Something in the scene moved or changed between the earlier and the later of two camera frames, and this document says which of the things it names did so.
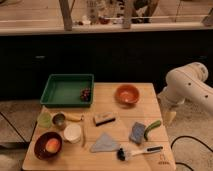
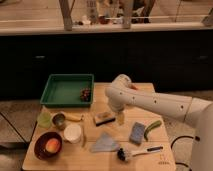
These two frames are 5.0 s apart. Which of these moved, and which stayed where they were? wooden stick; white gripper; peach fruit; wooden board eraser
Moved: white gripper
Stayed: peach fruit; wooden stick; wooden board eraser
